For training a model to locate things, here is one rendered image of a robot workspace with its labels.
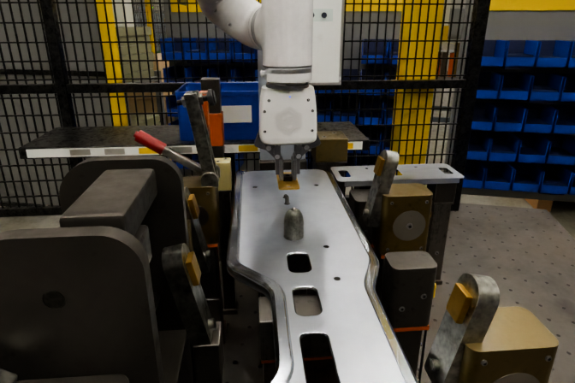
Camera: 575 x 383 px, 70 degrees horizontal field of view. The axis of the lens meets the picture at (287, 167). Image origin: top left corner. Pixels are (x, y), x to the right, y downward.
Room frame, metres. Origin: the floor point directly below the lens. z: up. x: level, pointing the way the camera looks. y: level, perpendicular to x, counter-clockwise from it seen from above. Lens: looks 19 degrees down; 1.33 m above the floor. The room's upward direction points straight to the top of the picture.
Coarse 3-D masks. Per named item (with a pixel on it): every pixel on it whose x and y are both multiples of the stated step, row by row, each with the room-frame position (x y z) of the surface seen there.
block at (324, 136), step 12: (324, 132) 1.03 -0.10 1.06; (336, 132) 1.03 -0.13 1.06; (324, 144) 0.96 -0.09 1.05; (336, 144) 0.96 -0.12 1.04; (312, 156) 1.01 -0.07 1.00; (324, 156) 0.96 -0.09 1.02; (336, 156) 0.96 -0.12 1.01; (312, 168) 1.03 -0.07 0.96; (324, 168) 0.96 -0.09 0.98; (336, 180) 0.97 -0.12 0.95
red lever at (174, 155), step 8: (136, 136) 0.68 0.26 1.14; (144, 136) 0.69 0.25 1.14; (144, 144) 0.69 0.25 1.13; (152, 144) 0.69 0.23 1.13; (160, 144) 0.69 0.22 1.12; (160, 152) 0.69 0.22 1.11; (168, 152) 0.69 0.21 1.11; (176, 152) 0.70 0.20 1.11; (176, 160) 0.69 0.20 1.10; (184, 160) 0.69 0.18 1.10; (192, 160) 0.70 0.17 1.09; (192, 168) 0.69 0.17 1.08; (200, 168) 0.69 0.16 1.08
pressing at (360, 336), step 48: (240, 192) 0.76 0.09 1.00; (288, 192) 0.77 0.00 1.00; (336, 192) 0.77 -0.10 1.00; (240, 240) 0.57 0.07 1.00; (288, 240) 0.57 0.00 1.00; (336, 240) 0.57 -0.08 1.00; (288, 288) 0.45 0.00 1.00; (336, 288) 0.45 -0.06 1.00; (288, 336) 0.36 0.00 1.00; (336, 336) 0.36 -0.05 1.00; (384, 336) 0.36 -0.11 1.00
